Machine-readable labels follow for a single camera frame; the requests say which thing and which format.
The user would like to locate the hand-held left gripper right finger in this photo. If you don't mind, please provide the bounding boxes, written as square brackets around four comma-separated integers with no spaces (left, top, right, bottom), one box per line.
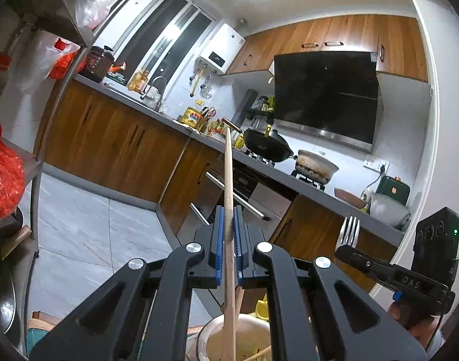
[234,205,427,361]

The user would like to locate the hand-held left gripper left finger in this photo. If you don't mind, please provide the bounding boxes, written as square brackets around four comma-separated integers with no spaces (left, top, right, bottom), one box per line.
[29,206,225,361]

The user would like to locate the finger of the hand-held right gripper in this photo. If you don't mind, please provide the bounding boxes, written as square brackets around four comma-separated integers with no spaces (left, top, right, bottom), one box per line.
[334,245,399,291]

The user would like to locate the metal fork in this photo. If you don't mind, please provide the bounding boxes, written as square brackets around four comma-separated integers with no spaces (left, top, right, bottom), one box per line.
[335,216,361,249]

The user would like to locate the green handled yellow utensil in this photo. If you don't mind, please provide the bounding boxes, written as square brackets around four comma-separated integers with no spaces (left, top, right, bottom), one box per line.
[254,293,270,321]

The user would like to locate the long wooden chopstick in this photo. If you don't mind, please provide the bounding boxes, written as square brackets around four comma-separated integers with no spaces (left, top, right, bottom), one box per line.
[222,128,237,361]

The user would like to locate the large white ribbed holder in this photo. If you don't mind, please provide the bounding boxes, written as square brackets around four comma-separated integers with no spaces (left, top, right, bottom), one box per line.
[197,313,275,361]

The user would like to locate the person's right hand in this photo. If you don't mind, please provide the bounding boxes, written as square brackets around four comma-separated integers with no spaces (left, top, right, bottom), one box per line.
[386,300,446,347]

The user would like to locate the grey metal bowl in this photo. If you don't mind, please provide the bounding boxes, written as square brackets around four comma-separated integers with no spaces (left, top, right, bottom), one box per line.
[368,193,411,229]

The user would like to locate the built-in oven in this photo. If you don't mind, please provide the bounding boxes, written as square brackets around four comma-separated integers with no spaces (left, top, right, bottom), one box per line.
[190,158,294,228]

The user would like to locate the green kitchen appliance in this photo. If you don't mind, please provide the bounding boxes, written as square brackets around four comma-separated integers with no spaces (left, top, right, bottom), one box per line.
[376,175,411,205]

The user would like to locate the brown bowl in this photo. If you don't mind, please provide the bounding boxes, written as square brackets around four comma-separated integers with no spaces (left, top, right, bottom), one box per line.
[334,187,367,209]

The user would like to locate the gas stove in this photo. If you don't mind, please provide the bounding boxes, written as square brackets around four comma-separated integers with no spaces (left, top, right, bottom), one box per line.
[248,150,328,193]

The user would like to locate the black wok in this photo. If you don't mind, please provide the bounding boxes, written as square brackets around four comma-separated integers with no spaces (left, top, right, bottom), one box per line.
[222,117,295,163]

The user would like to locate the white stained cooking pot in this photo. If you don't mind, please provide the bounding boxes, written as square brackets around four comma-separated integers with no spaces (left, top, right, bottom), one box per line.
[295,149,340,186]

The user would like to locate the yellow oil can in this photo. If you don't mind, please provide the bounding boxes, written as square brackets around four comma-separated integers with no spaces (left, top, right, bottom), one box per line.
[180,106,203,126]

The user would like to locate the black spice rack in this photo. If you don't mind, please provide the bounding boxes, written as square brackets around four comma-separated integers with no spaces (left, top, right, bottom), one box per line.
[244,89,275,128]

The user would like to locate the wooden base cabinets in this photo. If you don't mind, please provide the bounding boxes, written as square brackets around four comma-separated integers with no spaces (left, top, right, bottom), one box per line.
[37,73,405,309]

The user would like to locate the metal kitchen faucet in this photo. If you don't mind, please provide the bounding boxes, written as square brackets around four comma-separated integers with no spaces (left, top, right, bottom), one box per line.
[151,76,169,113]

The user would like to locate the black range hood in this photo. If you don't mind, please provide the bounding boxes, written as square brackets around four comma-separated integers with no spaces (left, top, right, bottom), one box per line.
[273,51,383,153]

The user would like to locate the amber oil bottles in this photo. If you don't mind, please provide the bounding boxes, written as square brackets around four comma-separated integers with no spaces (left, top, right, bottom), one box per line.
[128,67,150,93]

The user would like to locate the metal storage rack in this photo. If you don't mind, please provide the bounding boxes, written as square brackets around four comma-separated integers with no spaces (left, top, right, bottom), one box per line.
[0,0,147,241]

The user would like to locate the white water heater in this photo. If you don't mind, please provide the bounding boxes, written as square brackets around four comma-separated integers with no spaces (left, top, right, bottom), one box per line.
[197,23,246,74]

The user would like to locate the printed teal-edged tablecloth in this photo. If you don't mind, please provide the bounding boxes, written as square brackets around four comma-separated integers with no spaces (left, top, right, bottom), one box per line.
[26,310,62,361]

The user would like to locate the kitchen window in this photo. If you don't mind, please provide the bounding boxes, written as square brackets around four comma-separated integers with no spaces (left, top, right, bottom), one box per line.
[113,0,219,98]

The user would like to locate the dark red rice cooker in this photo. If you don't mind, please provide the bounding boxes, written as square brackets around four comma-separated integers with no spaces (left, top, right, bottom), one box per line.
[79,46,115,83]

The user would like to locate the black round stool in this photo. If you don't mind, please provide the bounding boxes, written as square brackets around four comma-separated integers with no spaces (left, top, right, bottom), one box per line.
[0,248,17,335]

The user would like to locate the red plastic bag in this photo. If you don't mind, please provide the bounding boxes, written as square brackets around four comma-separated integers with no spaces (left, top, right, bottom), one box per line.
[0,123,26,219]

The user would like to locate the white plastic bag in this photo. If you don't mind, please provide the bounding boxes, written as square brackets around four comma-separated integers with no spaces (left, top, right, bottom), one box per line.
[9,32,83,94]

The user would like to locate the white wall socket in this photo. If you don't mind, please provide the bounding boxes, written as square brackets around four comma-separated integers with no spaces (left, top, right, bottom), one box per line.
[363,157,390,172]

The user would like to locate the wooden wall cabinets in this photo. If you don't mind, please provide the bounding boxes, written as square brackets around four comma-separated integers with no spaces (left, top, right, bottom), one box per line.
[225,14,429,82]

